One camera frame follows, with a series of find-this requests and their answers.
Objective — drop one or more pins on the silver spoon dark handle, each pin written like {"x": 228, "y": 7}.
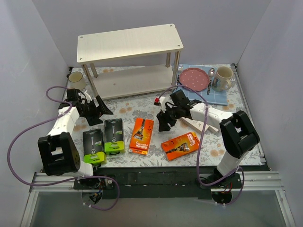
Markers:
{"x": 211, "y": 74}

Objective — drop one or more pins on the pink dotted plate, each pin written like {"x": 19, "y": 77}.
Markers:
{"x": 194, "y": 78}

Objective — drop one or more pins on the light wooden two-tier shelf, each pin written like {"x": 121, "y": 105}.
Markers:
{"x": 127, "y": 44}

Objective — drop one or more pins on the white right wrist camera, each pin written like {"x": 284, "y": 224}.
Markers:
{"x": 160, "y": 101}

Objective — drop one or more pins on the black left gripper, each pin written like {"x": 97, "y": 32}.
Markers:
{"x": 93, "y": 111}

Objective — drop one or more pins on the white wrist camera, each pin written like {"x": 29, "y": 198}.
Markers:
{"x": 160, "y": 101}
{"x": 86, "y": 96}

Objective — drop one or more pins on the aluminium rail frame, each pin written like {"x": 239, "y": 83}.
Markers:
{"x": 261, "y": 203}

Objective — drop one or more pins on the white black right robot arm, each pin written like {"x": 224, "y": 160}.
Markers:
{"x": 238, "y": 133}

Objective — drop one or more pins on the silver fork dark handle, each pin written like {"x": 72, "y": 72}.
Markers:
{"x": 180, "y": 69}

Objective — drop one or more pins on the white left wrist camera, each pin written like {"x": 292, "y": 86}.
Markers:
{"x": 86, "y": 96}

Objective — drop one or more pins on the blue checked cloth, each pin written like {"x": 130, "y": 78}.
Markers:
{"x": 216, "y": 98}

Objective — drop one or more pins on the cream enamel cup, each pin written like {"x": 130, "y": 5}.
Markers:
{"x": 76, "y": 80}

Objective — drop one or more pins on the floral table mat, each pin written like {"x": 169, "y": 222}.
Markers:
{"x": 141, "y": 106}

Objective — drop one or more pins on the white cosmetic box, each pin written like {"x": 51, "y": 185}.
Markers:
{"x": 213, "y": 127}
{"x": 197, "y": 126}

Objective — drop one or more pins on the orange Gillette razor box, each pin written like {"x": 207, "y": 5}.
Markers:
{"x": 141, "y": 136}
{"x": 180, "y": 146}

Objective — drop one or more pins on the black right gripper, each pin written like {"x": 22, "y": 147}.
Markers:
{"x": 169, "y": 116}

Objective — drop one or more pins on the cream patterned mug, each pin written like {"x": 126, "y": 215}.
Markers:
{"x": 222, "y": 79}

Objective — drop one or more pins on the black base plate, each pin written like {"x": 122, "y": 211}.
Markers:
{"x": 152, "y": 182}

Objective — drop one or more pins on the green black razor box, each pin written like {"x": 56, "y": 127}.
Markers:
{"x": 114, "y": 137}
{"x": 93, "y": 144}

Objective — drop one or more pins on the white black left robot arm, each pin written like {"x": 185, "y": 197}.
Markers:
{"x": 58, "y": 151}

